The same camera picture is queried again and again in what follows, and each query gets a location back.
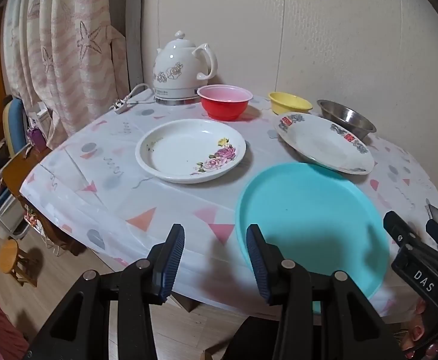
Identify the pink white curtain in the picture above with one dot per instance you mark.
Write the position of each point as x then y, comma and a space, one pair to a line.
68, 55

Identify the patterned white tablecloth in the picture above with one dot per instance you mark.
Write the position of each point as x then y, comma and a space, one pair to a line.
93, 189

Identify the white plate with roses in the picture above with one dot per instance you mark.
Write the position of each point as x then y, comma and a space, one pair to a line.
190, 151

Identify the red plastic bowl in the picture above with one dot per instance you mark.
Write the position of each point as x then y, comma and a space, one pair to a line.
224, 102

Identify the right hand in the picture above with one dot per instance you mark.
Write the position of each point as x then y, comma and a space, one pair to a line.
423, 323

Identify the white ceramic electric kettle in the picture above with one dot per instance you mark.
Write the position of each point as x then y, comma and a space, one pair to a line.
181, 68

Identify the purple small box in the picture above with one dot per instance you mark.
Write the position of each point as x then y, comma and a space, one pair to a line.
37, 139

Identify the yellow plastic bowl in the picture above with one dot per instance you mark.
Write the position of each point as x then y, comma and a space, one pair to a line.
282, 102

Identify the stainless steel bowl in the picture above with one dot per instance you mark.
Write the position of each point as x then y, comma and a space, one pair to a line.
347, 118

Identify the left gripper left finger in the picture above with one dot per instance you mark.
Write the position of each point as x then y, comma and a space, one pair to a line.
165, 259

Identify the turquoise plastic plate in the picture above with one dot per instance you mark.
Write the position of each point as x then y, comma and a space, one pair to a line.
317, 218

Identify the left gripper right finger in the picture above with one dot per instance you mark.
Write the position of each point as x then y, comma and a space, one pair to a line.
266, 262

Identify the blue chair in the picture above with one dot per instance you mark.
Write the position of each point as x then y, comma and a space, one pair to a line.
14, 125

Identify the white plate red characters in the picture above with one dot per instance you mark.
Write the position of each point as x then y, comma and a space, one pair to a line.
325, 143

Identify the small wooden stool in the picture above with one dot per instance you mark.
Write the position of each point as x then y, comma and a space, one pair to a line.
17, 263

